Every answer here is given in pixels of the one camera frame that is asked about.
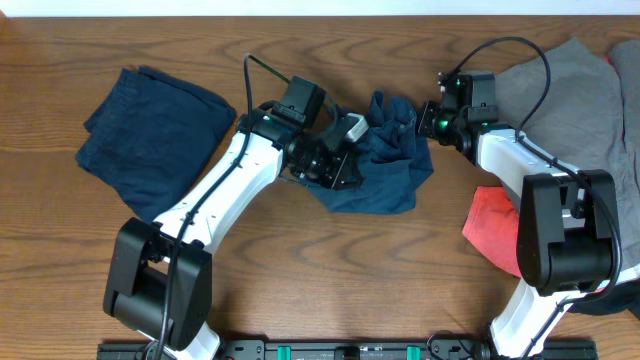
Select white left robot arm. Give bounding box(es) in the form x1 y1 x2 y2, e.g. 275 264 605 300
103 106 368 359

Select red cloth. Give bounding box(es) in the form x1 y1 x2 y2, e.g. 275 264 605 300
462 186 521 277

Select folded dark blue garment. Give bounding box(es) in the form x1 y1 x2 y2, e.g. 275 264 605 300
75 66 236 223

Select dark blue shorts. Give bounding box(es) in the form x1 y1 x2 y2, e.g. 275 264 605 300
307 91 434 215

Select black garment under pile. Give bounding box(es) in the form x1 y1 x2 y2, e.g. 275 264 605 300
569 281 640 319

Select grey shorts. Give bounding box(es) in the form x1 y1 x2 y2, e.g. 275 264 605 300
496 39 639 269

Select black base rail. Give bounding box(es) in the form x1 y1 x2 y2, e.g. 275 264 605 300
96 331 599 360

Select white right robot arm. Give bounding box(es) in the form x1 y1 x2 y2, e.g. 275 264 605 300
416 101 622 359

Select grey garment at edge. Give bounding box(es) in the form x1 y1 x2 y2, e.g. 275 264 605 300
609 40 639 151

